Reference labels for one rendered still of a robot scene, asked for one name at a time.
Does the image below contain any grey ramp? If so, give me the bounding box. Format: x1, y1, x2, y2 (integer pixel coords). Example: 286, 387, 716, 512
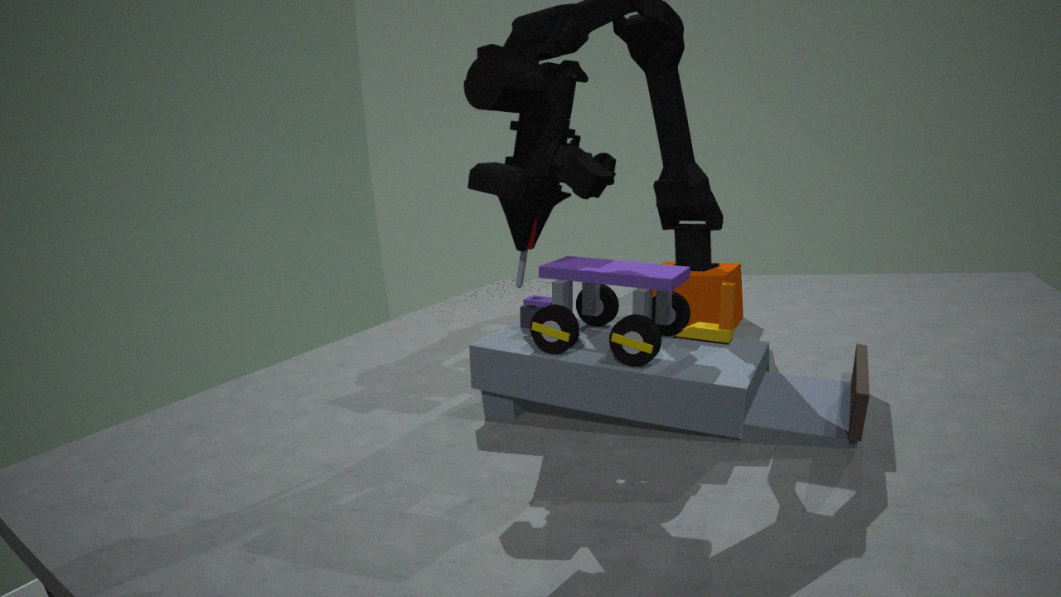
469, 305, 870, 447

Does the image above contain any red-headed metal pin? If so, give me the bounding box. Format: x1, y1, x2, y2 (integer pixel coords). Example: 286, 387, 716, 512
516, 220, 537, 288

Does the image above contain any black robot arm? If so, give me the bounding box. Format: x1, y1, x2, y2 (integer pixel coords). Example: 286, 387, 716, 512
463, 0, 724, 271

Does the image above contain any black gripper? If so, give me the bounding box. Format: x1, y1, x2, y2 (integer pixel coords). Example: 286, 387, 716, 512
468, 113, 575, 252

